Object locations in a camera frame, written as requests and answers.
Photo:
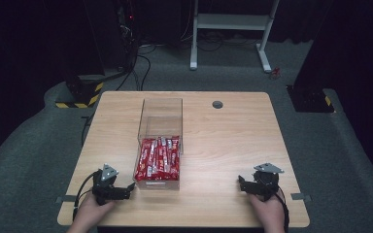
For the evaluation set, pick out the grey tape strip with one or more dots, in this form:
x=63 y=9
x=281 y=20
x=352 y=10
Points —
x=65 y=199
x=300 y=196

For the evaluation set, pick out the black yellow striped stand base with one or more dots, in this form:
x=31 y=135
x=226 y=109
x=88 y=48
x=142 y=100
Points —
x=84 y=97

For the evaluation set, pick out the person's left hand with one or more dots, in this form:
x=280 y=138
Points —
x=92 y=210

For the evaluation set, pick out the clear plastic box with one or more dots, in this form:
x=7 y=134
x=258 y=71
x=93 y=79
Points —
x=160 y=129

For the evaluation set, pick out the pile of red stick packets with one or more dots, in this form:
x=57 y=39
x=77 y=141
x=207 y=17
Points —
x=158 y=160

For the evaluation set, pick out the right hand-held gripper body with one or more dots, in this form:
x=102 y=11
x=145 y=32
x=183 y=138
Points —
x=265 y=183

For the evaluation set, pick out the grey round table grommet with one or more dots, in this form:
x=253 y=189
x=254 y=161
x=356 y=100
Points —
x=217 y=104

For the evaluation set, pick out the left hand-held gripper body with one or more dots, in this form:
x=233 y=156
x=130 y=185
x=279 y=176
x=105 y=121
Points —
x=105 y=189

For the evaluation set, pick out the small red floor object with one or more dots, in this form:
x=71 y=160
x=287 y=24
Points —
x=274 y=73

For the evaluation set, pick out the person's right hand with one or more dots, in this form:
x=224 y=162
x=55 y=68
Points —
x=267 y=212

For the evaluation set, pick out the white metal stand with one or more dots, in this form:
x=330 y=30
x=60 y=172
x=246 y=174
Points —
x=231 y=22

